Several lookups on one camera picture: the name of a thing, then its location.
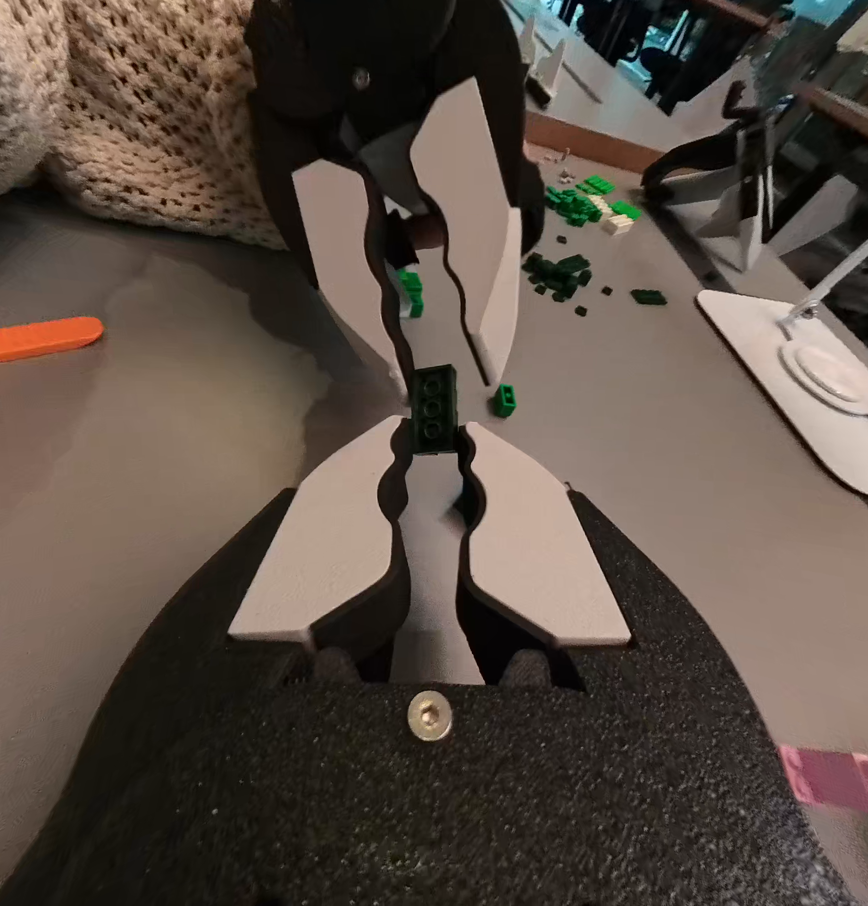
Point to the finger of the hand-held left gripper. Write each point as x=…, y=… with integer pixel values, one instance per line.
x=342, y=248
x=476, y=212

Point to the person's left forearm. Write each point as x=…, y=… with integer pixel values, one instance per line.
x=158, y=127

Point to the small green lego brick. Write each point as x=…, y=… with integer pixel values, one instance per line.
x=503, y=401

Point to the pink lego pig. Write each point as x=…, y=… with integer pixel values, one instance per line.
x=830, y=778

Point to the white book stand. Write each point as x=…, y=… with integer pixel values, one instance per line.
x=745, y=333

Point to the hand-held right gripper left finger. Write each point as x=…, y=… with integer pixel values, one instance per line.
x=321, y=552

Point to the grey table wooden edge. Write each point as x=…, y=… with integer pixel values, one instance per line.
x=618, y=120

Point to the white lego brick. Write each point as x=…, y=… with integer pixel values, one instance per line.
x=618, y=224

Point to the white wedge part black base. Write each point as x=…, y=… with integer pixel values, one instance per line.
x=554, y=67
x=529, y=42

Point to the dark green lego plate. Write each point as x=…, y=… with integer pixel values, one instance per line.
x=648, y=297

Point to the orange brick separator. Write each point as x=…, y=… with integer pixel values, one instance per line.
x=38, y=340

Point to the small grey lego pieces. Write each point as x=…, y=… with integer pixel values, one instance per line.
x=566, y=170

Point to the black and white device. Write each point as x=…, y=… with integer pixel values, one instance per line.
x=717, y=163

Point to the bright green lego plate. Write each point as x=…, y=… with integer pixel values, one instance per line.
x=598, y=184
x=626, y=209

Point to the green lego cube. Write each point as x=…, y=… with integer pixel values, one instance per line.
x=410, y=290

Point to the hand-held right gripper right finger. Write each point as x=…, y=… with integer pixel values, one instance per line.
x=540, y=552

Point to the dark green lego assembly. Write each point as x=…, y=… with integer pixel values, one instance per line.
x=432, y=407

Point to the pile of bright green lego pieces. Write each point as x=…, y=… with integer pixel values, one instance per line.
x=572, y=209

